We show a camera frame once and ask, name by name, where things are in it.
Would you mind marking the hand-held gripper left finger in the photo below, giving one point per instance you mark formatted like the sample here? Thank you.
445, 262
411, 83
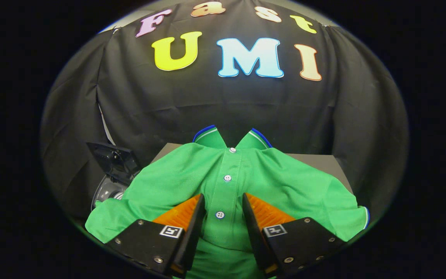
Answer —
190, 236

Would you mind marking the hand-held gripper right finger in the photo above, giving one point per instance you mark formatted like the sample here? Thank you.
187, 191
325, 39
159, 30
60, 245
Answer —
256, 236

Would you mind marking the green polo shirt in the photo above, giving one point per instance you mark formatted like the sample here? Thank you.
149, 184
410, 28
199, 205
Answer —
176, 174

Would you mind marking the dark washing machine lid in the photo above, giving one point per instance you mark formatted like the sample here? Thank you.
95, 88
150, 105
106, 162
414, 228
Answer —
114, 159

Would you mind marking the black backdrop cloth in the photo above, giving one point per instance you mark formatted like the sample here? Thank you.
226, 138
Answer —
207, 104

